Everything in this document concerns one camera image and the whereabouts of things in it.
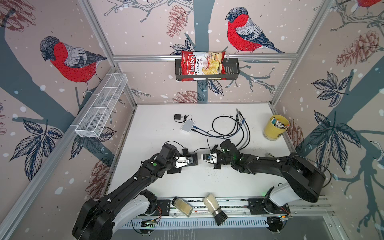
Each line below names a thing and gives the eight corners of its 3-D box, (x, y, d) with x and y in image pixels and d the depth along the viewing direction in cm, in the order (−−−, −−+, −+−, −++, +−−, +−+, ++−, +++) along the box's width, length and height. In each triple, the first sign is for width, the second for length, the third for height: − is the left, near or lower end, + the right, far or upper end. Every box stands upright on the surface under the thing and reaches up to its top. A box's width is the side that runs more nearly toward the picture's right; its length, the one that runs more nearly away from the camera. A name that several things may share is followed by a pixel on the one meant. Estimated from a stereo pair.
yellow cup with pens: (265, 142, 100) (275, 129, 88) (260, 128, 108) (268, 114, 96) (281, 142, 100) (292, 129, 88) (275, 128, 108) (285, 114, 96)
